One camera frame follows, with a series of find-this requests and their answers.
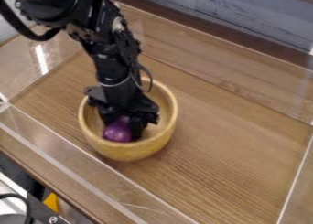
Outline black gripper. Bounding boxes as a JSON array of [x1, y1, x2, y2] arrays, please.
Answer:
[[85, 80, 160, 140]]

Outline purple toy eggplant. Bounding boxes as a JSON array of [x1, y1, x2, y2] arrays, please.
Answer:
[[103, 115, 133, 143]]

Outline brown wooden bowl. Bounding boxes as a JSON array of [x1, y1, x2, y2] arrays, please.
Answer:
[[78, 80, 178, 162]]

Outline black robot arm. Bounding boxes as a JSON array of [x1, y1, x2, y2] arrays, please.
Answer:
[[0, 0, 160, 141]]

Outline yellow black machine base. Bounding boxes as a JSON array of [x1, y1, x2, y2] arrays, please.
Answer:
[[0, 190, 97, 224]]

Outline clear acrylic tray wall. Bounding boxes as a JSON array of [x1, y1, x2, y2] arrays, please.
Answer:
[[0, 93, 198, 224]]

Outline black cable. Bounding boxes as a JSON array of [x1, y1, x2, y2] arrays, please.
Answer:
[[0, 193, 35, 224]]

